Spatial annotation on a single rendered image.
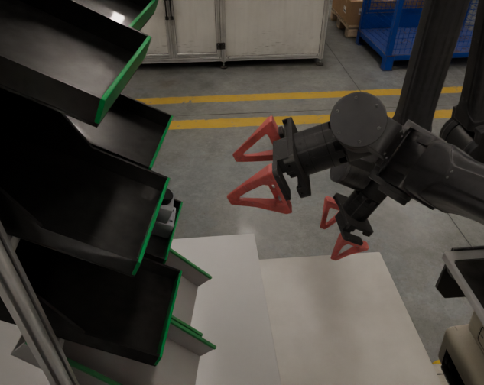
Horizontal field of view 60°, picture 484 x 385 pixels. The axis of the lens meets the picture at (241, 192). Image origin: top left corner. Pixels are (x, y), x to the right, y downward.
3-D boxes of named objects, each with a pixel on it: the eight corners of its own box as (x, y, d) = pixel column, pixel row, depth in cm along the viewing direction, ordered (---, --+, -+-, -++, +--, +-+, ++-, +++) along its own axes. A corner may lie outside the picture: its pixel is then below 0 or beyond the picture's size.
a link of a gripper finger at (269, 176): (214, 191, 50) (288, 167, 47) (220, 158, 56) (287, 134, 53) (238, 230, 54) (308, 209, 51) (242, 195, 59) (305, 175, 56)
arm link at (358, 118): (404, 206, 52) (447, 147, 50) (410, 208, 41) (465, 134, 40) (323, 154, 55) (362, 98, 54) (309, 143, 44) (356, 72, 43)
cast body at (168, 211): (170, 219, 69) (185, 189, 64) (167, 239, 65) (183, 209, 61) (119, 205, 66) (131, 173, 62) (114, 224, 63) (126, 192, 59)
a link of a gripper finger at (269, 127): (220, 158, 55) (287, 135, 53) (225, 131, 61) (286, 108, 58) (242, 195, 59) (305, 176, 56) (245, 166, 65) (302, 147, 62)
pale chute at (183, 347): (199, 354, 72) (216, 345, 70) (185, 437, 62) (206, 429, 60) (55, 271, 61) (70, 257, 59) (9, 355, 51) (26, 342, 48)
